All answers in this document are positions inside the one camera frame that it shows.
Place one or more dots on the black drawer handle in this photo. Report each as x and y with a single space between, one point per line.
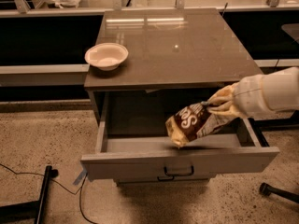
182 172

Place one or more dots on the white paper bowl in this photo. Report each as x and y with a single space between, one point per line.
106 56

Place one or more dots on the grey drawer cabinet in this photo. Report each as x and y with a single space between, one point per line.
191 50

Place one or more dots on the blue tape strip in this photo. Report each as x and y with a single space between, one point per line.
80 177

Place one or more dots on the yellow-white gripper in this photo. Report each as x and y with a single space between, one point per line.
249 98

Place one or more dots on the black stand leg left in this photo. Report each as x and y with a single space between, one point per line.
34 209

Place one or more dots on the lower drawer handle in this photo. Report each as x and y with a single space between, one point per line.
165 179

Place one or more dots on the black stand leg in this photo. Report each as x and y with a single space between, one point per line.
34 209
267 190

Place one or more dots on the brown chip bag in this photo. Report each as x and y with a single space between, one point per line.
193 122

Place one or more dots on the open grey top drawer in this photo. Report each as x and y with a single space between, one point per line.
133 145

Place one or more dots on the metal railing frame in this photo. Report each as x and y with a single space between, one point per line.
140 0

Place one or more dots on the black stand leg right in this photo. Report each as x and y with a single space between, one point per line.
267 190

